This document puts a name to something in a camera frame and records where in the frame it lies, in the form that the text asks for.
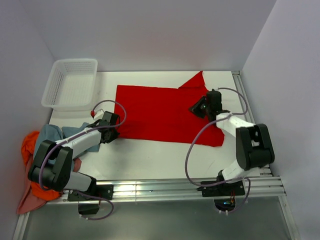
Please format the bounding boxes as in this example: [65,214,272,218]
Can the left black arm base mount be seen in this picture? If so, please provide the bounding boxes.
[67,184,114,216]

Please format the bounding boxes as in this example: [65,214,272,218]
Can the pink t shirt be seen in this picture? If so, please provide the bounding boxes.
[16,157,83,215]

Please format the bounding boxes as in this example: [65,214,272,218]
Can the blue grey t shirt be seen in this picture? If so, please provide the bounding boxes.
[33,122,89,157]

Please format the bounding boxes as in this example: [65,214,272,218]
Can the aluminium right side rail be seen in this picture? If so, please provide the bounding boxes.
[231,70,273,178]

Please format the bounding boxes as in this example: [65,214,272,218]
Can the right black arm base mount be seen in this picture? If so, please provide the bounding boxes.
[197,181,245,211]

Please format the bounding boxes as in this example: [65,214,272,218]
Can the white plastic perforated basket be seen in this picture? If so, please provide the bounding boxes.
[41,58,98,111]

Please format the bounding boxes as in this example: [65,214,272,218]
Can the orange t shirt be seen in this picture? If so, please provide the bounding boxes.
[21,131,62,202]

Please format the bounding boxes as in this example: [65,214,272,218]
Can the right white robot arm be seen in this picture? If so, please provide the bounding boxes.
[184,87,275,195]

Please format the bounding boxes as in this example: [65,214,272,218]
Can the red t shirt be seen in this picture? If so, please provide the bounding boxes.
[114,71,209,144]

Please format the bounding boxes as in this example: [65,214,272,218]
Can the aluminium front rail frame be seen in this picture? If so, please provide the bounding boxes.
[13,175,290,240]

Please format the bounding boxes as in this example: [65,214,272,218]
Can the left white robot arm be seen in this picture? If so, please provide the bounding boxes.
[27,111,121,200]

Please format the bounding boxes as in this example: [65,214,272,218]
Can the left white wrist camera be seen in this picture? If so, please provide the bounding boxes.
[90,109,105,120]

